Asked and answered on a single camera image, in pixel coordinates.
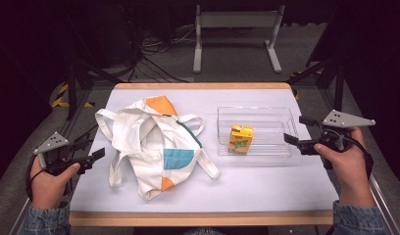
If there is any white metal stand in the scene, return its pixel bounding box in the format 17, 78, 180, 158
192, 4, 286, 74

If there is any yellow black hazard tape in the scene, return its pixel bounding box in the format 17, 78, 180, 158
50, 82, 96, 109

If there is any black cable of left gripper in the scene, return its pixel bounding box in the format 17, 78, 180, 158
25, 153, 45, 203

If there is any aluminium floor rail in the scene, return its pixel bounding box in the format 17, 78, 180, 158
319, 87, 400, 235

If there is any bundle of black floor cables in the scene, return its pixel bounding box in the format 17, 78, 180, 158
121, 23, 197, 83

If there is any white table cover sheet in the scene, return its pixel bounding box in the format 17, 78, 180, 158
70, 87, 340, 213

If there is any clear plastic tray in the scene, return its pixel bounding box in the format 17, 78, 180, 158
216, 105, 300, 158

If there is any yellow drink carton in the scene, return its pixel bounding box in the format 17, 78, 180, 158
227, 123, 255, 156

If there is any black tripod stand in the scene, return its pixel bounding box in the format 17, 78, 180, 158
61, 9, 125, 122
285, 57, 347, 120

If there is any person's right hand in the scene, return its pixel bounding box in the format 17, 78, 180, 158
313, 125, 377, 208

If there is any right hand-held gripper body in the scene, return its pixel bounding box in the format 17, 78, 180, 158
300, 109, 376, 157

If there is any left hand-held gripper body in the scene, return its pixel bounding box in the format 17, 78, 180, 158
32, 131, 95, 176

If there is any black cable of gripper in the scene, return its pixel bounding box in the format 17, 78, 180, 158
25, 153, 45, 203
328, 128, 375, 180

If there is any person's left hand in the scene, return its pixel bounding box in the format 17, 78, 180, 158
28, 156, 81, 211

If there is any person's denim leg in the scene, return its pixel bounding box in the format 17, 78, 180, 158
182, 227, 225, 235

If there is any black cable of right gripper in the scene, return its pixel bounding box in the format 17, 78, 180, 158
328, 128, 375, 180

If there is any white canvas tote bag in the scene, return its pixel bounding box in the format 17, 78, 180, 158
94, 94, 222, 201

